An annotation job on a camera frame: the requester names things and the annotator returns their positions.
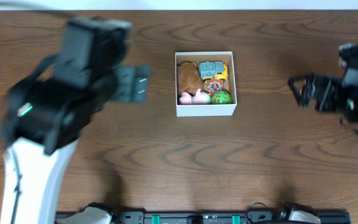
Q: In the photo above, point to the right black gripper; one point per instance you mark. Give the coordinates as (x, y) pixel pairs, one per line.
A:
(323, 94)

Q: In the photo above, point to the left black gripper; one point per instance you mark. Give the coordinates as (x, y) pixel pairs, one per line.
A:
(117, 84)

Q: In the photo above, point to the brown plush toy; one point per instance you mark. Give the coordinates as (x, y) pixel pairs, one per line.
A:
(188, 78)

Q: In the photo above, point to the pink white pig toy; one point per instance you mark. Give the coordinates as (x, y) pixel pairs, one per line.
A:
(199, 98)

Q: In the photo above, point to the yellow grey toy truck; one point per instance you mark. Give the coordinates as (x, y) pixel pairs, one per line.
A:
(209, 70)

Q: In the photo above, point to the green number ball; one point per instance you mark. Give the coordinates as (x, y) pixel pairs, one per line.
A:
(221, 98)

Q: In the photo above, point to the orange round basket toy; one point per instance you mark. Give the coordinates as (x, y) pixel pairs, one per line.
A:
(215, 85)

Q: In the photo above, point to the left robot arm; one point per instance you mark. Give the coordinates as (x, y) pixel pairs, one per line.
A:
(43, 124)

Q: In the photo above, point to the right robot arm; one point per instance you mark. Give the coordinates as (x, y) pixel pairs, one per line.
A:
(352, 116)

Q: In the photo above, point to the white cardboard box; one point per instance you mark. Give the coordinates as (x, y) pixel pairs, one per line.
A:
(229, 85)

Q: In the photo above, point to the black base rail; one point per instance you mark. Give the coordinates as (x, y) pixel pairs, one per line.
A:
(256, 213)

